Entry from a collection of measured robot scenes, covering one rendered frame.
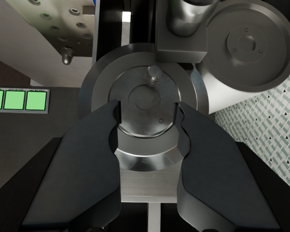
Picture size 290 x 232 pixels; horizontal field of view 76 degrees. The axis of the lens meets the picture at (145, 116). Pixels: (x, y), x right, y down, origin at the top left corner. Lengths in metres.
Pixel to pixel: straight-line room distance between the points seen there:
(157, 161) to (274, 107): 0.18
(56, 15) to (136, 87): 0.33
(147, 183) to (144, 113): 0.37
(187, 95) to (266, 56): 0.11
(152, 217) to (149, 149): 0.39
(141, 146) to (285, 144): 0.18
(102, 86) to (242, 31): 0.18
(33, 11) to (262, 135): 0.49
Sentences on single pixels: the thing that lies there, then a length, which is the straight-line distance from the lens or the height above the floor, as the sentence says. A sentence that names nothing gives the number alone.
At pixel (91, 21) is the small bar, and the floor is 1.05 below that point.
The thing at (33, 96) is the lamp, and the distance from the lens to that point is 0.62.
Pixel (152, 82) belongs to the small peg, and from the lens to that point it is 0.18.
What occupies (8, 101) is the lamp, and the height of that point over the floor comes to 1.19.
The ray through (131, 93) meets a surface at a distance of 0.20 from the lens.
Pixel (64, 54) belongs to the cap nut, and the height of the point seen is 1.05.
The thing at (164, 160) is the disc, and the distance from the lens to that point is 0.21.
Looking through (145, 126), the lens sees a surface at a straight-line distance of 0.19.
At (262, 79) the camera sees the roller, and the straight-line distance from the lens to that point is 0.26.
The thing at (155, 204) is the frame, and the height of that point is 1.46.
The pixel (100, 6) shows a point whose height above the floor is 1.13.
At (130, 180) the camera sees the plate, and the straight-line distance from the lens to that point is 0.54.
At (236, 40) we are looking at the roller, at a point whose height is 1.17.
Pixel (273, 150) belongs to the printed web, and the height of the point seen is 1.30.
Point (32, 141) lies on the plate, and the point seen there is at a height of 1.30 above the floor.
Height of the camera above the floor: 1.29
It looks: 8 degrees down
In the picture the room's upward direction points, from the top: 178 degrees counter-clockwise
